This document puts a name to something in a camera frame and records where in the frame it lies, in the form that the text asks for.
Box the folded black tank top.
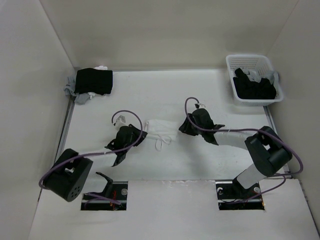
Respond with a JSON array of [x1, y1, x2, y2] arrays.
[[75, 68, 113, 96]]

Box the white tank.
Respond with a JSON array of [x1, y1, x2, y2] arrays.
[[94, 65, 108, 71], [144, 119, 179, 152]]

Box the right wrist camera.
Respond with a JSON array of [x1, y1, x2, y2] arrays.
[[194, 102, 206, 109]]

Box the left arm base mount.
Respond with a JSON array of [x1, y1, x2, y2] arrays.
[[80, 172, 129, 211]]

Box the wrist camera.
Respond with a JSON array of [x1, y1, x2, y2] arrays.
[[113, 115, 127, 130], [194, 102, 206, 109]]

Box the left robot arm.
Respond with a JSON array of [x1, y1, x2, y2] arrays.
[[39, 124, 148, 202]]

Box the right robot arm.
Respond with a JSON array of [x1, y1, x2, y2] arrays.
[[178, 108, 293, 198]]

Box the black tank tops in basket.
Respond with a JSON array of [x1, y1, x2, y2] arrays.
[[233, 67, 277, 100]]

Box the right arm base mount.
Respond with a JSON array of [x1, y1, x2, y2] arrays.
[[215, 180, 265, 211]]

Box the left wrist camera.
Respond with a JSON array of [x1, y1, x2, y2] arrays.
[[113, 115, 127, 130]]

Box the white tank top in stack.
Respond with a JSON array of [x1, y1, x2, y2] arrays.
[[94, 65, 108, 71]]

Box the grey tank top under stack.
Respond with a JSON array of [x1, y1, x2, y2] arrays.
[[63, 76, 92, 105]]

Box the grey tank top in basket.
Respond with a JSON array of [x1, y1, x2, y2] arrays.
[[240, 67, 279, 85]]

